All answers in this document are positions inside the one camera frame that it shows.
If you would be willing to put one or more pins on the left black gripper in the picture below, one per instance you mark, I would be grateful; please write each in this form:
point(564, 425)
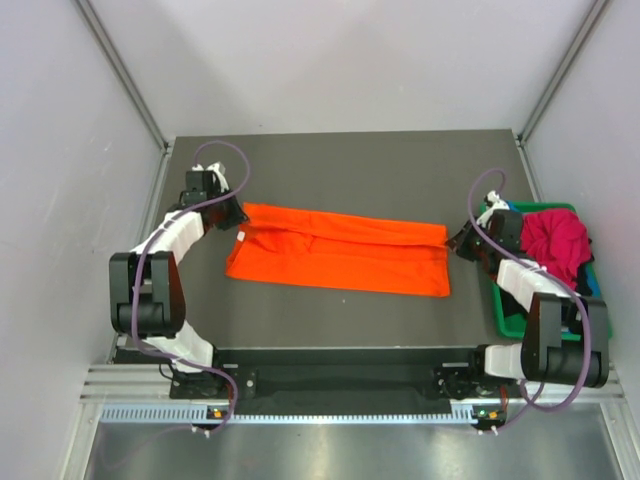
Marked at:
point(236, 216)

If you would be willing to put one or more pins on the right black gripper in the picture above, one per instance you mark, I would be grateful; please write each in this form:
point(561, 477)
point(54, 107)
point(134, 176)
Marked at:
point(459, 242)

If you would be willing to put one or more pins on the orange t shirt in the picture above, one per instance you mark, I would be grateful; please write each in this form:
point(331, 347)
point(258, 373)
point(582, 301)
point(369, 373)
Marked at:
point(308, 248)

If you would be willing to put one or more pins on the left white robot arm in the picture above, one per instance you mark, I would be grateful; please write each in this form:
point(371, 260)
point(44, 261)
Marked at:
point(147, 300)

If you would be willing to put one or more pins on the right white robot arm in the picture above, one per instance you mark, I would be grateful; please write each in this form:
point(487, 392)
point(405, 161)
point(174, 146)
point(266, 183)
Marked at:
point(565, 340)

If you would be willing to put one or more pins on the blue t shirt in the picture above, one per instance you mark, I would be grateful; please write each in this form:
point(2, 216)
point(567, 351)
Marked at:
point(557, 239)

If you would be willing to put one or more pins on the green plastic bin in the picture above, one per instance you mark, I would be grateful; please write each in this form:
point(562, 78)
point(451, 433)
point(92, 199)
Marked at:
point(510, 317)

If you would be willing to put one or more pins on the magenta t shirt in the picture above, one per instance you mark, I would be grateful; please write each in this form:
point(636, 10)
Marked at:
point(558, 240)

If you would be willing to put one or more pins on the black t shirt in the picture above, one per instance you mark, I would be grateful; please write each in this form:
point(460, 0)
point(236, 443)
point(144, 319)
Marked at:
point(520, 281)

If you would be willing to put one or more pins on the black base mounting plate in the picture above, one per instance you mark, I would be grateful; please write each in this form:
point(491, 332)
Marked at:
point(424, 381)

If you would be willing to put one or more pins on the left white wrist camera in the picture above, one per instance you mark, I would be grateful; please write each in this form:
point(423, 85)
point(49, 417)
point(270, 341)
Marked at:
point(212, 178)

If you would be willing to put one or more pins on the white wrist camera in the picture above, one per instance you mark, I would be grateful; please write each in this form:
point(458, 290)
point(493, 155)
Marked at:
point(493, 203)
point(212, 178)

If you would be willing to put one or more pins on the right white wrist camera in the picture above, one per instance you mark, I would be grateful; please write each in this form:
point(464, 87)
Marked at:
point(493, 203)

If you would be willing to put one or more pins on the left aluminium frame post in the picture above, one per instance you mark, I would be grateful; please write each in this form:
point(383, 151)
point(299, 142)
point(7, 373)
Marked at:
point(101, 36)

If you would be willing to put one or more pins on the aluminium frame post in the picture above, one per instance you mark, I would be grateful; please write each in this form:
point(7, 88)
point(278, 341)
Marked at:
point(101, 36)
point(588, 25)

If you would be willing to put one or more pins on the right aluminium frame post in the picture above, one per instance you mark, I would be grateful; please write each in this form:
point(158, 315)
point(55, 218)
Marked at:
point(588, 25)

